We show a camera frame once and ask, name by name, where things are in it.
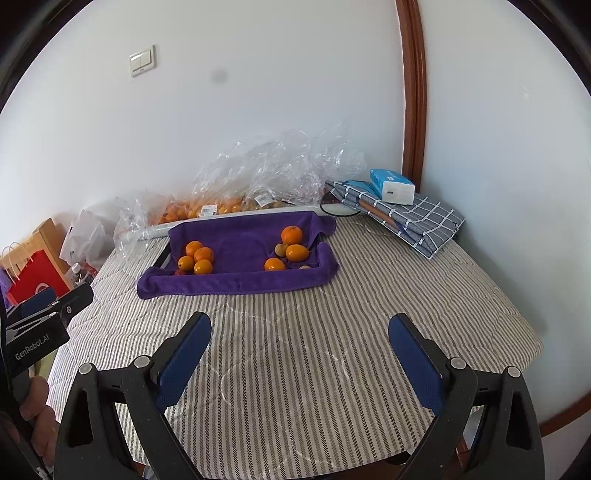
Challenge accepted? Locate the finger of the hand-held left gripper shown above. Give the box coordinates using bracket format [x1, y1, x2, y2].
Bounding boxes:
[54, 282, 94, 326]
[7, 287, 57, 324]

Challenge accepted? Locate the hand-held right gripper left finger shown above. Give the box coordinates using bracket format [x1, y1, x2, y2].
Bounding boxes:
[54, 311, 213, 480]

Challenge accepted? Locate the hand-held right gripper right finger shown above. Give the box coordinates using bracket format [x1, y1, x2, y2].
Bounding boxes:
[388, 313, 546, 480]

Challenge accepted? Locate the clear bag of brown fruits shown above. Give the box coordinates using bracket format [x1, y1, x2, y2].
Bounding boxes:
[240, 122, 368, 213]

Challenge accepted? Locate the person's left hand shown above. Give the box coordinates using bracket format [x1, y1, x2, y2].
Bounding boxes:
[19, 376, 58, 464]

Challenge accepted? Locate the red paper bag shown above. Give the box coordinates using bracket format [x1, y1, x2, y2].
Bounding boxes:
[6, 249, 75, 305]

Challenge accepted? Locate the brown paper bag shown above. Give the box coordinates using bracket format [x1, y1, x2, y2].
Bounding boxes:
[25, 218, 70, 273]
[0, 240, 35, 282]

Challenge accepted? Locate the white plastic bag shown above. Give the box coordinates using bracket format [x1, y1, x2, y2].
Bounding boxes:
[60, 208, 116, 271]

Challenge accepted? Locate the long white board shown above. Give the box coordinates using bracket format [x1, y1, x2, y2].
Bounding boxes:
[124, 206, 324, 243]

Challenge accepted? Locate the clear bag of oranges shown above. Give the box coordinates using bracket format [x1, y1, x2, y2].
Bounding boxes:
[182, 152, 245, 220]
[113, 191, 185, 252]

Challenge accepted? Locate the purple towel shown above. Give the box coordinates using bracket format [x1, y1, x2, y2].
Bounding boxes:
[137, 210, 340, 300]

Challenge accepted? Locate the folded grey plaid cloth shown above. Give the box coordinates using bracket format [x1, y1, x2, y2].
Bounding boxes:
[324, 180, 466, 260]

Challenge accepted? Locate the wooden baseboard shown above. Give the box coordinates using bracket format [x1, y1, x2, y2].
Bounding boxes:
[538, 401, 591, 439]

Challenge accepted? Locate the blue and white tissue pack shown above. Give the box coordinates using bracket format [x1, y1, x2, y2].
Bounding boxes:
[369, 168, 416, 205]

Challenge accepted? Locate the black cable loop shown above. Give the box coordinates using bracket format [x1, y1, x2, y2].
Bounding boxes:
[320, 198, 361, 219]

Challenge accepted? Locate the white light switch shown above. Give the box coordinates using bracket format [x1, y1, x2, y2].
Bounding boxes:
[128, 45, 157, 77]

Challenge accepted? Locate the wooden door frame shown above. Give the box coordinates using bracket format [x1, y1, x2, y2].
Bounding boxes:
[394, 0, 428, 192]

